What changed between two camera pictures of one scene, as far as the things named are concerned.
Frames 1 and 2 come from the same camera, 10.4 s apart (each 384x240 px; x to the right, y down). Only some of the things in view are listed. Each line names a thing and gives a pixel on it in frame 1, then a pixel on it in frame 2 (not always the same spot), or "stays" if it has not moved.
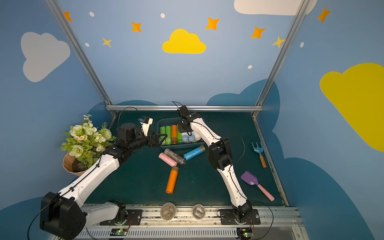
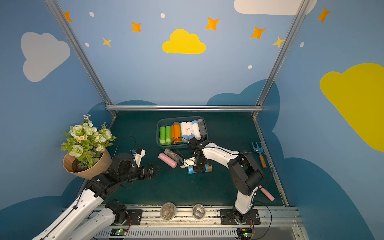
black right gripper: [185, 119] to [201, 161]
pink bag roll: [167, 159] stays
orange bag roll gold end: [174, 134] stays
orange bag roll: [172, 181] to [177, 132]
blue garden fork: [260, 150] stays
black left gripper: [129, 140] to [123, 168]
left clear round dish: [168, 211] stays
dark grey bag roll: [174, 156] stays
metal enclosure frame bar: [176, 107] stays
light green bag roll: [168, 132] stays
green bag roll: [162, 131] stays
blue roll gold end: [194, 152] to [208, 168]
